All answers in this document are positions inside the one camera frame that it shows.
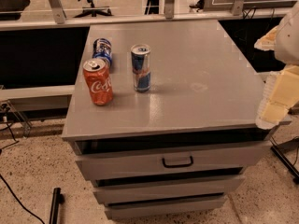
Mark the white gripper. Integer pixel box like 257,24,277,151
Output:
254,4,299,130

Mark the Red Bull can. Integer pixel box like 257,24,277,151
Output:
131,44,150,92

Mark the blue Pepsi can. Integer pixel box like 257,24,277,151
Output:
93,38,112,66

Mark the red Coca-Cola can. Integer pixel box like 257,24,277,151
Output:
83,58,113,105

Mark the black stand base right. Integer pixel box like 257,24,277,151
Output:
271,137,299,185

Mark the grey drawer cabinet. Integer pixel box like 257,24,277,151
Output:
61,19,293,220

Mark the top grey drawer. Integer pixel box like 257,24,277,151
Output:
76,141,271,180

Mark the grey drawer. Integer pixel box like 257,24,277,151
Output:
76,141,271,180
93,175,245,205
105,195,225,219

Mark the middle grey drawer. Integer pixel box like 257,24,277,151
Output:
93,175,245,205

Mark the bottom grey drawer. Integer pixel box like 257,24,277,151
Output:
105,195,225,219

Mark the black bar on floor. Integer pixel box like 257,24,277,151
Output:
49,188,64,224

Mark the black chair at left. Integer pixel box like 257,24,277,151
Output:
0,0,30,21

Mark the black drawer handle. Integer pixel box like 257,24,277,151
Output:
162,156,193,169

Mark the metal wire rack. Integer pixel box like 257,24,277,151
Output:
0,100,32,137

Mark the black floor cable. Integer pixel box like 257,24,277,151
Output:
0,121,46,224

